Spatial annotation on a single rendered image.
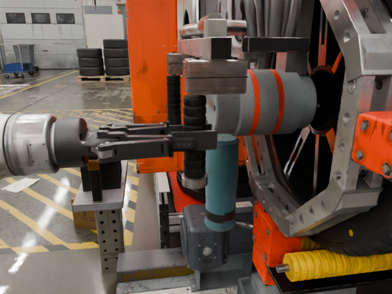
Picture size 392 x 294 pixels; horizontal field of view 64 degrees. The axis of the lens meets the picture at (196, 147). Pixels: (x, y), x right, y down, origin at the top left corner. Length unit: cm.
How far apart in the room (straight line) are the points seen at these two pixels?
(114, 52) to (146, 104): 784
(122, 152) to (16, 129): 15
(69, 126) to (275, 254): 55
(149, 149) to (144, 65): 66
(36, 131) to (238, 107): 35
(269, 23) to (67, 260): 145
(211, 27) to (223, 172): 44
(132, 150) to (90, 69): 863
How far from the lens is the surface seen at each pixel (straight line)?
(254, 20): 47
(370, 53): 47
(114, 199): 116
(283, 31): 48
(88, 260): 166
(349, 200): 52
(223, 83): 47
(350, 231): 67
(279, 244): 79
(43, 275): 164
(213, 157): 80
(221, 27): 47
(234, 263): 138
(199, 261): 112
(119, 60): 894
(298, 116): 67
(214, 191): 84
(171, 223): 139
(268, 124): 65
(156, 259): 138
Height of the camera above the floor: 97
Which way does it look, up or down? 18 degrees down
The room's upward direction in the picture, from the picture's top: straight up
